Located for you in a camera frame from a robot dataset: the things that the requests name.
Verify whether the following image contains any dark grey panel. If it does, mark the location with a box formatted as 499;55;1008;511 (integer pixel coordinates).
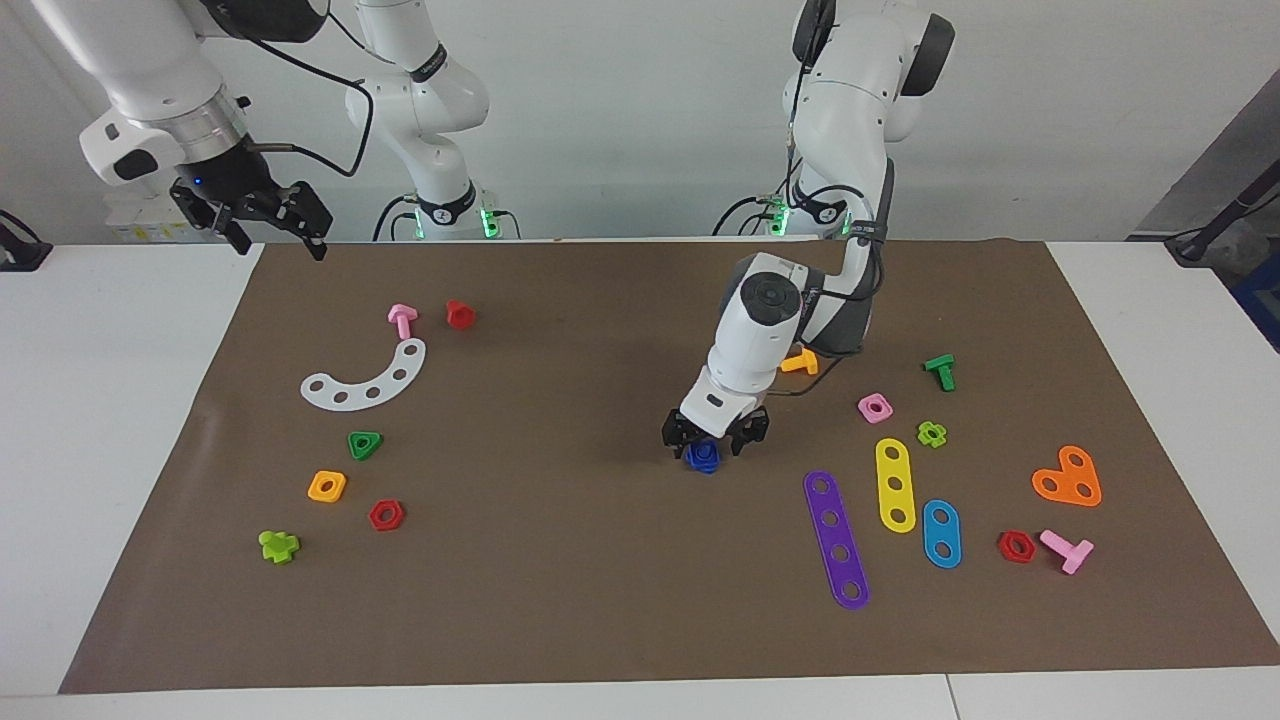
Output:
1130;70;1280;241

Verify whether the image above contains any blue crate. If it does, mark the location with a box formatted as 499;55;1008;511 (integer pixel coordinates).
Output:
1232;255;1280;353

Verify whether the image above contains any orange heart-shaped plate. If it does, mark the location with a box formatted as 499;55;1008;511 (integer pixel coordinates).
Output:
1031;445;1103;508

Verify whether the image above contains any black left base cable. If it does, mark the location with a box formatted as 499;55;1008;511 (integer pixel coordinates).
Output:
712;190;791;239

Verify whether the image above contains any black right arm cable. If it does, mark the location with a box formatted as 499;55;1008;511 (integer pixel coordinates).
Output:
235;0;377;179

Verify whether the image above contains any purple four-hole strip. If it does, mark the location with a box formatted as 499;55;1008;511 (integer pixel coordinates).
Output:
803;470;871;611

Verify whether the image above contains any white curved perforated strip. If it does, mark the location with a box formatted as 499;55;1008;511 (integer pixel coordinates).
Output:
300;338;428;412

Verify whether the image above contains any black right base cable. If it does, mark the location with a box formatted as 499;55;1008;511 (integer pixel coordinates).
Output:
373;193;416;243

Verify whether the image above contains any black base cable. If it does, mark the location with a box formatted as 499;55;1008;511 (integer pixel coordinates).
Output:
712;190;791;239
373;193;416;243

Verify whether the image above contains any black stand with pole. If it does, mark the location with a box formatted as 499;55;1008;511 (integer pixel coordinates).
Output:
1165;185;1280;267

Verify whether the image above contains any blue two-hole strip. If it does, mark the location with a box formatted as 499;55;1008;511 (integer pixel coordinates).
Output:
922;499;963;570

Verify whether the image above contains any black table clamp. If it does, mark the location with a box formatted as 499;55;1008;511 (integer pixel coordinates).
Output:
0;209;54;272

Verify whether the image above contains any pink long toy screw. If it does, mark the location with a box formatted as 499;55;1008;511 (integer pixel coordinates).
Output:
1039;529;1095;576

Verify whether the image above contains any yellow three-hole strip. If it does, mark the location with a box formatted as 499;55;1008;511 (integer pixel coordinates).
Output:
875;438;917;534

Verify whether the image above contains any brown table mat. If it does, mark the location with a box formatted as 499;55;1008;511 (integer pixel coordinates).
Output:
58;238;1280;694

